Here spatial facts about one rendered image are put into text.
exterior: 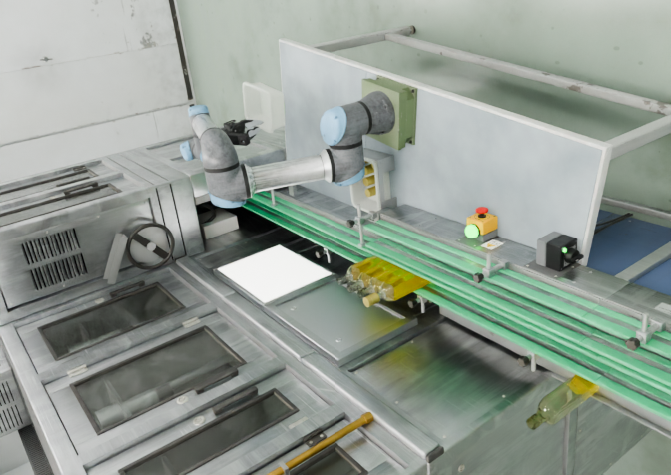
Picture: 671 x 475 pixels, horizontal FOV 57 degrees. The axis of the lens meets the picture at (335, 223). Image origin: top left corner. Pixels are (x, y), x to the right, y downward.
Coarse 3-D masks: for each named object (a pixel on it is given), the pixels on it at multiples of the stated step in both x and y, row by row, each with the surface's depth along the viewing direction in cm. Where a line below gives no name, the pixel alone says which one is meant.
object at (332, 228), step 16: (256, 192) 298; (288, 208) 274; (320, 224) 252; (336, 224) 251; (352, 240) 234; (368, 240) 233; (384, 256) 219; (416, 272) 206; (448, 288) 194; (480, 304) 184; (560, 336) 165; (592, 352) 157; (624, 368) 150; (656, 384) 144
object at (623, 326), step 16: (368, 224) 223; (384, 224) 222; (400, 240) 207; (416, 240) 207; (432, 240) 205; (432, 256) 196; (448, 256) 193; (464, 256) 192; (480, 272) 182; (496, 272) 181; (512, 272) 180; (512, 288) 172; (528, 288) 171; (544, 288) 170; (544, 304) 164; (560, 304) 162; (576, 304) 161; (592, 304) 160; (592, 320) 153; (608, 320) 153; (624, 320) 152; (624, 336) 147; (656, 336) 145
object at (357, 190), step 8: (368, 160) 228; (376, 168) 227; (368, 176) 244; (376, 176) 228; (352, 184) 243; (360, 184) 245; (376, 184) 229; (352, 192) 244; (360, 192) 246; (376, 192) 230; (352, 200) 245; (360, 200) 247; (368, 200) 247; (376, 200) 244; (360, 208) 243; (368, 208) 240; (376, 208) 239
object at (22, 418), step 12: (0, 348) 254; (0, 360) 246; (0, 372) 238; (12, 372) 241; (0, 384) 239; (12, 384) 242; (0, 396) 240; (12, 396) 243; (0, 408) 241; (12, 408) 244; (24, 408) 247; (0, 420) 243; (12, 420) 245; (24, 420) 248; (0, 432) 244
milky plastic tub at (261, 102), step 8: (248, 88) 259; (256, 88) 249; (264, 88) 252; (272, 88) 252; (248, 96) 261; (256, 96) 263; (264, 96) 261; (272, 96) 245; (280, 96) 247; (248, 104) 262; (256, 104) 264; (264, 104) 263; (272, 104) 245; (280, 104) 248; (248, 112) 264; (256, 112) 266; (264, 112) 265; (272, 112) 246; (280, 112) 250; (264, 120) 261; (272, 120) 247; (280, 120) 251; (264, 128) 254; (272, 128) 249
